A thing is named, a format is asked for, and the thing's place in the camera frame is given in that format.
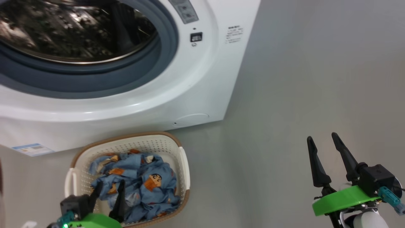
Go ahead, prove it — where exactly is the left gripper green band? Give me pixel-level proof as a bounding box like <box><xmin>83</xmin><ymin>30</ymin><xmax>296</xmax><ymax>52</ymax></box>
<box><xmin>66</xmin><ymin>180</ymin><xmax>126</xmax><ymax>228</ymax></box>

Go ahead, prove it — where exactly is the teal right camera connector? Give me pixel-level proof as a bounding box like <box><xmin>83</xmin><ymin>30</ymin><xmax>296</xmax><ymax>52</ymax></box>
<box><xmin>378</xmin><ymin>186</ymin><xmax>405</xmax><ymax>216</ymax></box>

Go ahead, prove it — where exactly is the blue energy label sticker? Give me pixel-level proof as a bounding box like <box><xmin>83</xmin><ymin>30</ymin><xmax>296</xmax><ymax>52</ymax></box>
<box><xmin>11</xmin><ymin>143</ymin><xmax>55</xmax><ymax>157</ymax></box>

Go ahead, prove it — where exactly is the cream basket with brown rim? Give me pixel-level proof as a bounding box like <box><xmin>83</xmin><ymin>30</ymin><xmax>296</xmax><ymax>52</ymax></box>
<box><xmin>64</xmin><ymin>131</ymin><xmax>191</xmax><ymax>228</ymax></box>

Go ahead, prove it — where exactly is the round white filter cover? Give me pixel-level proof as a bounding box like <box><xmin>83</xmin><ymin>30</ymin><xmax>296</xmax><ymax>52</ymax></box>
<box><xmin>172</xmin><ymin>113</ymin><xmax>210</xmax><ymax>128</ymax></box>

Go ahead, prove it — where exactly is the printed instruction text label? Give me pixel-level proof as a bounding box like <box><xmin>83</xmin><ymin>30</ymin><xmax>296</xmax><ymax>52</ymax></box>
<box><xmin>225</xmin><ymin>26</ymin><xmax>244</xmax><ymax>44</ymax></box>

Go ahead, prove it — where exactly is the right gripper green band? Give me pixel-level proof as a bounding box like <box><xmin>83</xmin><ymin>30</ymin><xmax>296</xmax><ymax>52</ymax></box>
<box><xmin>306</xmin><ymin>132</ymin><xmax>382</xmax><ymax>228</ymax></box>

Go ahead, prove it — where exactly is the teal camera connector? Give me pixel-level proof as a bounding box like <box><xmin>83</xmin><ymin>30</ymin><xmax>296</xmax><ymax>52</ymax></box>
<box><xmin>47</xmin><ymin>211</ymin><xmax>76</xmax><ymax>228</ymax></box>
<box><xmin>378</xmin><ymin>186</ymin><xmax>405</xmax><ymax>216</ymax></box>

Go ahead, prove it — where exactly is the teal left camera connector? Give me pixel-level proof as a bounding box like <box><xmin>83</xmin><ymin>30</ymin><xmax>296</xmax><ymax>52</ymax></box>
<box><xmin>47</xmin><ymin>211</ymin><xmax>76</xmax><ymax>228</ymax></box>

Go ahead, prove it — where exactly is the grey warning sticker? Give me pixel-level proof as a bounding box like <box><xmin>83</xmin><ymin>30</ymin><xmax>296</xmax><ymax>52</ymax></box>
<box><xmin>168</xmin><ymin>0</ymin><xmax>199</xmax><ymax>24</ymax></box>

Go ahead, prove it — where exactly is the white front-loading washing machine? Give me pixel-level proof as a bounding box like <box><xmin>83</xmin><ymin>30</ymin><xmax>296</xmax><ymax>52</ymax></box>
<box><xmin>0</xmin><ymin>0</ymin><xmax>261</xmax><ymax>157</ymax></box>

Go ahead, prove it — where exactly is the stainless steel washer drum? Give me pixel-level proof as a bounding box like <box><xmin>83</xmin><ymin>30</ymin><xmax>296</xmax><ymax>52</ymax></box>
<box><xmin>0</xmin><ymin>0</ymin><xmax>159</xmax><ymax>65</ymax></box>

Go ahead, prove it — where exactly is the grey rubber door seal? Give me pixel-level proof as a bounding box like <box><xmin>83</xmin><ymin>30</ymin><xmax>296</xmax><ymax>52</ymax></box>
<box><xmin>0</xmin><ymin>0</ymin><xmax>179</xmax><ymax>99</ymax></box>

